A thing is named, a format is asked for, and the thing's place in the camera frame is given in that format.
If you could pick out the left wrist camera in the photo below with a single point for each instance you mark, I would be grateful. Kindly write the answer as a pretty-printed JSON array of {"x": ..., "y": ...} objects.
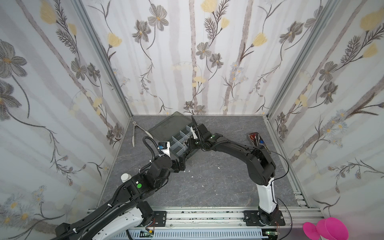
[{"x": 164, "y": 147}]

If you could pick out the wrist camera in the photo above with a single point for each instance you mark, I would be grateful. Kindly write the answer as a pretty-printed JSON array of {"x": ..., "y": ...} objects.
[
  {"x": 164, "y": 147},
  {"x": 194, "y": 133}
]

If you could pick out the small tray with tools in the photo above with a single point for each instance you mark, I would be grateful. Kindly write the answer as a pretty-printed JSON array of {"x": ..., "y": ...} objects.
[{"x": 256, "y": 139}]

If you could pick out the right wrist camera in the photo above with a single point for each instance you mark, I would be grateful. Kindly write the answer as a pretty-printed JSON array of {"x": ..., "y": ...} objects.
[{"x": 194, "y": 133}]

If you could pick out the pink plastic cup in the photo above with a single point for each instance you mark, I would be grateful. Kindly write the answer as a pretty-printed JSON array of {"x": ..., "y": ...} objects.
[{"x": 330, "y": 229}]

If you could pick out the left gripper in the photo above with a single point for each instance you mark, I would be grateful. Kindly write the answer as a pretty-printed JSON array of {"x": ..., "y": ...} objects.
[{"x": 182, "y": 164}]

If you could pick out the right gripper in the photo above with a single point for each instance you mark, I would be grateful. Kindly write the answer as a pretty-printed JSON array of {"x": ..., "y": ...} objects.
[{"x": 197, "y": 137}]

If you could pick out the white pill bottle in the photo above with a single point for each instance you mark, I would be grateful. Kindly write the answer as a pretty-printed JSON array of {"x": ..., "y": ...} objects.
[{"x": 125, "y": 177}]

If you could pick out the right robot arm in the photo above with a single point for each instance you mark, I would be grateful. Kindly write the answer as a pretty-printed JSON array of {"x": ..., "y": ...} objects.
[{"x": 260, "y": 166}]

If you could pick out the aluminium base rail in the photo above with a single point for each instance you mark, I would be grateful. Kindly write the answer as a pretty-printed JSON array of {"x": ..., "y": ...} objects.
[{"x": 213, "y": 223}]

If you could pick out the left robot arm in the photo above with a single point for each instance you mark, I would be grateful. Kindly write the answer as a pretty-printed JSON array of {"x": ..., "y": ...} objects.
[{"x": 130, "y": 194}]

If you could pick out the green compartment organizer box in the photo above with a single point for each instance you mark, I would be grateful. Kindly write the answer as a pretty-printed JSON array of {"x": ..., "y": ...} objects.
[{"x": 176, "y": 130}]

